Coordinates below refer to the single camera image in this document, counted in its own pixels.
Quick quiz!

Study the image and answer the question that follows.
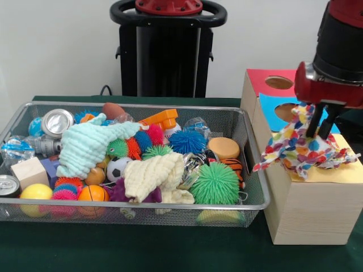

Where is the silver drink can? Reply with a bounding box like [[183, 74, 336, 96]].
[[41, 109, 74, 139]]

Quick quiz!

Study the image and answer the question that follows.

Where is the small orange basketball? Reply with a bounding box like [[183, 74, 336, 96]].
[[77, 185, 109, 217]]

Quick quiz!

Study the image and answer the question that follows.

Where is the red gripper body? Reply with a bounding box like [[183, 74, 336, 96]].
[[294, 61, 363, 109]]

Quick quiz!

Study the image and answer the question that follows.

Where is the orange plastic toy brick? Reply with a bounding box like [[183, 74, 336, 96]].
[[139, 108, 179, 132]]

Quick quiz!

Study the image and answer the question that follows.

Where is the tan round wooden block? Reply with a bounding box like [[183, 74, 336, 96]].
[[207, 137, 240, 161]]

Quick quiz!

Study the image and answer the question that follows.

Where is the cream yellow cloth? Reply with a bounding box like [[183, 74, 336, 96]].
[[123, 152, 194, 205]]

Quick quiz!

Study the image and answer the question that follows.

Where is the polka-dot cloth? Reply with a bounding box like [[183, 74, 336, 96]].
[[252, 104, 362, 181]]

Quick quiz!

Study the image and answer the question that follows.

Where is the clear mesh bin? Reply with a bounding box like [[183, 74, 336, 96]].
[[0, 101, 270, 228]]

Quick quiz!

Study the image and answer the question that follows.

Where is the small soccer ball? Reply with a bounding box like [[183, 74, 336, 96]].
[[105, 157, 132, 183]]

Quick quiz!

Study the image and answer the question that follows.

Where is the dark green tablecloth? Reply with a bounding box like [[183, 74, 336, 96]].
[[0, 95, 363, 272]]

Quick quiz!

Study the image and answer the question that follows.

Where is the wooden box with three holes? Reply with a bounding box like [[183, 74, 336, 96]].
[[240, 69, 363, 245]]

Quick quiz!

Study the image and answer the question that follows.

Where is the pink spiky ball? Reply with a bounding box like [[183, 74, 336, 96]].
[[51, 182, 79, 201]]

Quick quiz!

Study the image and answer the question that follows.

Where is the green spiky ball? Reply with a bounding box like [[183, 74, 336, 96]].
[[190, 162, 240, 206]]

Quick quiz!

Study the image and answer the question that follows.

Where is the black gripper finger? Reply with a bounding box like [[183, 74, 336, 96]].
[[305, 101, 327, 138], [318, 104, 343, 141]]

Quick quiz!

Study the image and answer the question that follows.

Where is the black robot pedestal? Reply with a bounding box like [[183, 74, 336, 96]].
[[110, 0, 228, 97]]

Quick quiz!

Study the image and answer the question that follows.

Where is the blue spiky ball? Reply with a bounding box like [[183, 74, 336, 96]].
[[168, 129, 208, 155]]

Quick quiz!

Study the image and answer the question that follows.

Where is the mint green cloth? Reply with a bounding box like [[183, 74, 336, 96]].
[[56, 113, 142, 180]]

